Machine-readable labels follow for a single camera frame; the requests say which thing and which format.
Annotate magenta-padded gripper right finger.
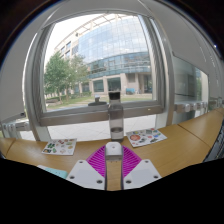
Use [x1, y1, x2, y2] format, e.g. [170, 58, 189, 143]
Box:
[121, 145, 163, 191]

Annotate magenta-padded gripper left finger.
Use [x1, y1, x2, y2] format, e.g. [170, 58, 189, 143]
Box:
[65, 145, 107, 191]

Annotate sticker sheet with green stickers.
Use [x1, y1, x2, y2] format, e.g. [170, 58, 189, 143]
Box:
[41, 138, 78, 156]

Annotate clear water bottle black cap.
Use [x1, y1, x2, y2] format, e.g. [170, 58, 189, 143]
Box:
[107, 91, 125, 141]

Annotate white window frame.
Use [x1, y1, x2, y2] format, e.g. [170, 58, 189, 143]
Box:
[24, 13, 178, 143]

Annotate black metal chairs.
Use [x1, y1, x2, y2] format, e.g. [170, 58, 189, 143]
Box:
[203, 118, 224, 163]

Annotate black window handle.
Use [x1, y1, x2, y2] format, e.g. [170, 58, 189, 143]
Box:
[88, 95, 108, 107]

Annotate sticker sheet with red stickers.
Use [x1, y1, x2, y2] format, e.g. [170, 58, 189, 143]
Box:
[125, 127, 168, 148]

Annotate small white charger block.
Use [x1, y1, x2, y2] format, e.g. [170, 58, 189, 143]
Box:
[104, 141, 124, 163]

